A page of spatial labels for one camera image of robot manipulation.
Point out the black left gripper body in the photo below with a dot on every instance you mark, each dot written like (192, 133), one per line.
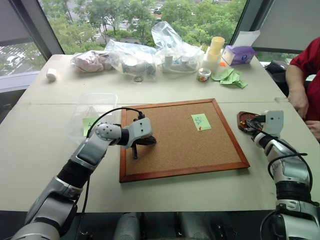
(142, 142)

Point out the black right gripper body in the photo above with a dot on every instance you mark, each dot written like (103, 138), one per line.
(257, 123)

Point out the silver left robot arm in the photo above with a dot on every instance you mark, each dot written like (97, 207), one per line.
(87, 152)

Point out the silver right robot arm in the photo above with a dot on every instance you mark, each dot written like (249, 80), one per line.
(290, 175)

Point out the person's bare forearm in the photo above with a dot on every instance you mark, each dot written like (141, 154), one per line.
(295, 78)

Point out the small brown tray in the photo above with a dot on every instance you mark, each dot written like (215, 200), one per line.
(246, 115)

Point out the green sticky note with scribble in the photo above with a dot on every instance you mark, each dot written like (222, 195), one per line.
(203, 118)

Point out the clear plastic box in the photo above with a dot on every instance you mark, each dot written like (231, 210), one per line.
(100, 102)

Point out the purple tissue box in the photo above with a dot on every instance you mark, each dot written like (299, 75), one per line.
(238, 56)

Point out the person's hand on table edge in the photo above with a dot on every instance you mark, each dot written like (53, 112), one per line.
(300, 103)

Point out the person's hand at picture edge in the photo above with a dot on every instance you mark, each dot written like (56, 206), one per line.
(315, 128)

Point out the wood framed cork board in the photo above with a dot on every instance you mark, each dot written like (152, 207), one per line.
(180, 147)

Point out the small orange object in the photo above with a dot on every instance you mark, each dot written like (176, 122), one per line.
(222, 64)

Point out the small clear pushpin jar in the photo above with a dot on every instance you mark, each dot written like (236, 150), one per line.
(203, 75)

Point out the grey rounded shape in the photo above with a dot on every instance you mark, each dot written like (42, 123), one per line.
(127, 225)

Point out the stack of cream cups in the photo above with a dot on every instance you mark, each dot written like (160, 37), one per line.
(213, 53)

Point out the clear bag with dark items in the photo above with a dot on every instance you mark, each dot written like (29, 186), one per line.
(132, 62)

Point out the person in red shirt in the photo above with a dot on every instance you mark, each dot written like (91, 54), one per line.
(311, 60)

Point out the white tissue sheet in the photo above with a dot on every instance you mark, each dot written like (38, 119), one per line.
(246, 38)

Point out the clear bag with power strip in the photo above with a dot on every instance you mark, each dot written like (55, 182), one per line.
(175, 57)

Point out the plastic bag with pink contents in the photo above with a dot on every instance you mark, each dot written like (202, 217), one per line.
(88, 62)

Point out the grey roller blind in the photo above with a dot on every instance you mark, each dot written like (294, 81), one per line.
(290, 25)
(12, 20)

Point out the white tape roll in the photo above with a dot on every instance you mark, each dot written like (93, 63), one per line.
(51, 74)

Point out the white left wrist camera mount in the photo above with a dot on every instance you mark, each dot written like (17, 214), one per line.
(141, 127)

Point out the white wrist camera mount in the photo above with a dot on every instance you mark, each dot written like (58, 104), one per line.
(273, 122)
(141, 127)

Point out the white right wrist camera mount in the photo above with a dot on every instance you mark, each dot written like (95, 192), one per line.
(273, 122)

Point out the dark window post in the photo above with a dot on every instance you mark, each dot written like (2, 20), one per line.
(37, 25)
(246, 17)

